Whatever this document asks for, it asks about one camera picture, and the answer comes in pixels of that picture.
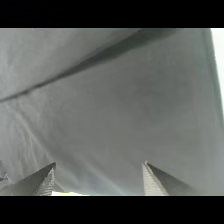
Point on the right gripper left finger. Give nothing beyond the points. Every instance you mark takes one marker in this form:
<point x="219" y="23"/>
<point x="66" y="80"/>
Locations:
<point x="35" y="183"/>

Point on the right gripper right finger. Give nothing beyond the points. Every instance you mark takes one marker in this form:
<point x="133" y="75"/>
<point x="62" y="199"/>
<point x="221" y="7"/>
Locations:
<point x="161" y="182"/>

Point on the grey garment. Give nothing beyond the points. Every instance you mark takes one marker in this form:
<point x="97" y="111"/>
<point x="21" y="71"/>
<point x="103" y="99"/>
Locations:
<point x="110" y="110"/>

